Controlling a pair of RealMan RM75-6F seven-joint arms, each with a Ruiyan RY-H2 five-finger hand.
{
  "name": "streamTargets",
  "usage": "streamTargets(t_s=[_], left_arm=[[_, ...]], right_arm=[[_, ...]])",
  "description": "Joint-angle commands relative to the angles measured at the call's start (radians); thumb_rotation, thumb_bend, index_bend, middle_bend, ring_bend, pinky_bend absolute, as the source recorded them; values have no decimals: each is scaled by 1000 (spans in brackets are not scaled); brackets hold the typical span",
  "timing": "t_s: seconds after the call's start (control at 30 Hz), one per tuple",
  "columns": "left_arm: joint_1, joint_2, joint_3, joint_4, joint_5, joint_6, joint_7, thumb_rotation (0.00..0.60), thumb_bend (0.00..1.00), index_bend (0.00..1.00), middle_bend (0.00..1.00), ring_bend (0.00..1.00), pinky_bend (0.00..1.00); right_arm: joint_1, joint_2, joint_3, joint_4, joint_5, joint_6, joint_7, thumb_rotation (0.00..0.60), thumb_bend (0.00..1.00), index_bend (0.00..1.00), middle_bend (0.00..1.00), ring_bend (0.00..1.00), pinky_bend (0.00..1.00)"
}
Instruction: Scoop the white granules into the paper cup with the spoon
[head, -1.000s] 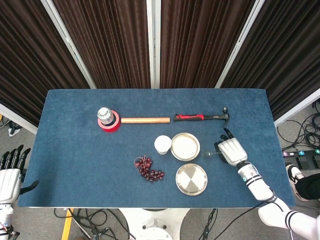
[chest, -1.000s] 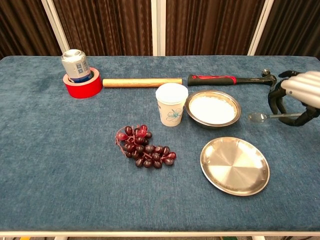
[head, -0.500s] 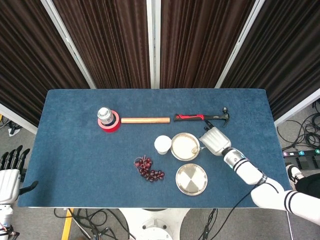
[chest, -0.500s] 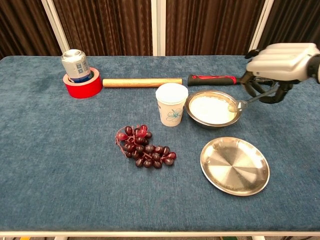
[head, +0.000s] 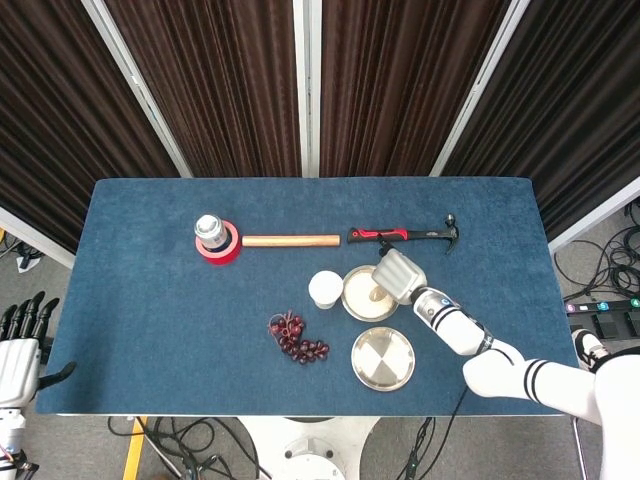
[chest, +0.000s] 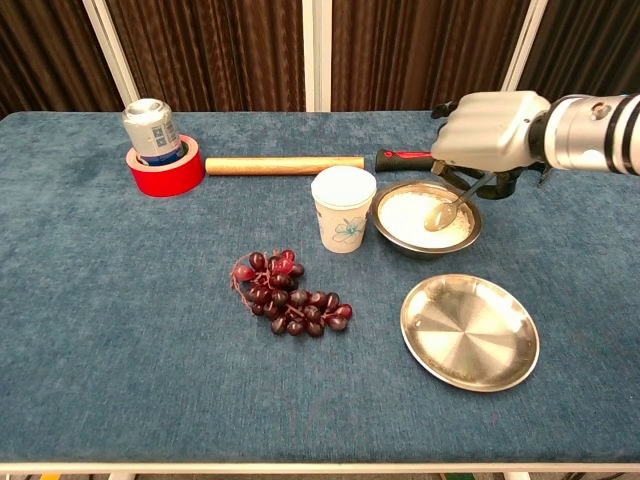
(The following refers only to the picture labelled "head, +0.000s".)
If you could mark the stainless steel plate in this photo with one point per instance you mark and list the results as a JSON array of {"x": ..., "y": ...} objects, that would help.
[{"x": 382, "y": 359}]

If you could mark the white pedestal base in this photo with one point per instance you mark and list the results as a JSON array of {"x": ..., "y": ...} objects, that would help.
[{"x": 310, "y": 450}]

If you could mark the yellow floor tape strip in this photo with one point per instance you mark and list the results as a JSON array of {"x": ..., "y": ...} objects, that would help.
[{"x": 134, "y": 450}]

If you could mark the black power strip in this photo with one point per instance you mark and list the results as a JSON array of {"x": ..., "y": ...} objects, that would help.
[{"x": 602, "y": 306}]

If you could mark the white partition rail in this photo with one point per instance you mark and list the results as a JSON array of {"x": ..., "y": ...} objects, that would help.
[
  {"x": 35, "y": 237},
  {"x": 595, "y": 222}
]

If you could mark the silver blue drink can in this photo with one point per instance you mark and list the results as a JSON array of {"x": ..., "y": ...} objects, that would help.
[{"x": 208, "y": 230}]

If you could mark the brown pleated curtain panel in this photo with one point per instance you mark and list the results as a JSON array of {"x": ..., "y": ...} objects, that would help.
[
  {"x": 575, "y": 110},
  {"x": 225, "y": 90},
  {"x": 55, "y": 125},
  {"x": 400, "y": 90}
]

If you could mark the black foot pedal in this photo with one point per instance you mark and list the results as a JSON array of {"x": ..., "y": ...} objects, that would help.
[{"x": 612, "y": 326}]

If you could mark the red tape roll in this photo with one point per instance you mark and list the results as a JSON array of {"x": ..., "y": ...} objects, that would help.
[{"x": 220, "y": 256}]

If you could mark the blue table cloth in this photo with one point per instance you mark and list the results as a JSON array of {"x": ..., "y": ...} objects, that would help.
[{"x": 175, "y": 325}]

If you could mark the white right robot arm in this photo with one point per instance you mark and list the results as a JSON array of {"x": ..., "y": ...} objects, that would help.
[{"x": 460, "y": 327}]

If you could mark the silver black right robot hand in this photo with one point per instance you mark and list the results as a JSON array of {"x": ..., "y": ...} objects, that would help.
[{"x": 400, "y": 277}]

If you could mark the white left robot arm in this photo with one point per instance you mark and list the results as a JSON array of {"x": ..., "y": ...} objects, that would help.
[{"x": 10, "y": 435}]

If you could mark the wooden rolling pin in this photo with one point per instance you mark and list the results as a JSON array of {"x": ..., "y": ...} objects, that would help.
[{"x": 290, "y": 240}]

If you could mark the bunch of purple grapes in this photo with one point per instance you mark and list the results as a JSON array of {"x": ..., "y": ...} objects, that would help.
[{"x": 300, "y": 347}]

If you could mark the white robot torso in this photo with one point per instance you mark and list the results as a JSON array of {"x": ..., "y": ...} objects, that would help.
[{"x": 620, "y": 415}]

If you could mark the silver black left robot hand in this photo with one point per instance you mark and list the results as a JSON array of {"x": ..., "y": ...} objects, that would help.
[{"x": 17, "y": 355}]

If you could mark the stainless steel bowl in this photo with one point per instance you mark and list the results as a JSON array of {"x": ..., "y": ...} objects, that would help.
[{"x": 362, "y": 314}]

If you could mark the white partition post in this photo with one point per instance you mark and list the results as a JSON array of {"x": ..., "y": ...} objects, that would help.
[
  {"x": 307, "y": 90},
  {"x": 477, "y": 90},
  {"x": 142, "y": 95}
]

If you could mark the white floral paper cup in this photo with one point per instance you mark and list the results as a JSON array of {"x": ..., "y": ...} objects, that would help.
[{"x": 325, "y": 287}]

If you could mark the black red claw hammer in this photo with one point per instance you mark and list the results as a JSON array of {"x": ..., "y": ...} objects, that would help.
[{"x": 370, "y": 234}]

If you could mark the white black sneaker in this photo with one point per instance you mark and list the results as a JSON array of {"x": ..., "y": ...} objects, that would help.
[{"x": 587, "y": 347}]

